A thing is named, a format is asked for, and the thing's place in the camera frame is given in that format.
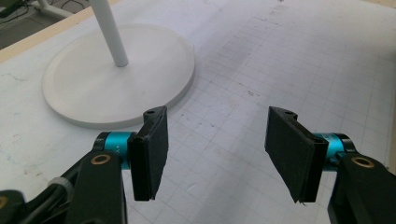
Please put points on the white grid mat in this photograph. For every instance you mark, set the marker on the white grid mat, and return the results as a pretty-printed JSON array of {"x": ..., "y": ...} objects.
[{"x": 280, "y": 62}]

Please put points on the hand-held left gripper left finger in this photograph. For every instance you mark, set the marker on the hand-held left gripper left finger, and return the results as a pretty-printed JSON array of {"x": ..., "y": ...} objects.
[{"x": 149, "y": 161}]

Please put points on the white desk leg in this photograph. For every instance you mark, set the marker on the white desk leg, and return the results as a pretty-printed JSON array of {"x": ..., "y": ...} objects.
[{"x": 53, "y": 8}]

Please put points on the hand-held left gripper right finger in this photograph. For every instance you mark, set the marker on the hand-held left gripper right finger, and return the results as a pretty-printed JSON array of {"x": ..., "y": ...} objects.
[{"x": 292, "y": 155}]

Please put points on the white utensil hook rack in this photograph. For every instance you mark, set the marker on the white utensil hook rack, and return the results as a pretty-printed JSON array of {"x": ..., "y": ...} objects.
[{"x": 109, "y": 93}]

